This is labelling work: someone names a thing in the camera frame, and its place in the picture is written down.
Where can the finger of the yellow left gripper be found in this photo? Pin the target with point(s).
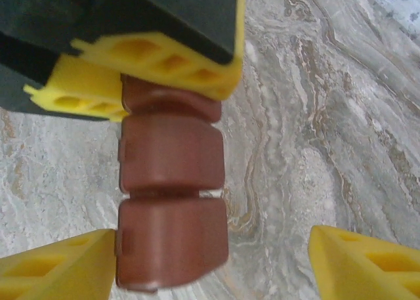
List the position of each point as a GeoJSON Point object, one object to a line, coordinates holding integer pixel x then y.
{"type": "Point", "coordinates": [164, 24]}
{"type": "Point", "coordinates": [85, 80]}

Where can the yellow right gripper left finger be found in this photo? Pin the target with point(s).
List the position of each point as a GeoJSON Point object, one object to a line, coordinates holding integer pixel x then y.
{"type": "Point", "coordinates": [92, 273]}

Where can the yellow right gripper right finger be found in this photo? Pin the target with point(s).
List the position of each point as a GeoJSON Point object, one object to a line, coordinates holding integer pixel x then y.
{"type": "Point", "coordinates": [344, 280]}

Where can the brown pill organizer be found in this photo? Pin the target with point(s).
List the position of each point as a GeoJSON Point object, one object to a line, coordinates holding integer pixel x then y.
{"type": "Point", "coordinates": [170, 155]}

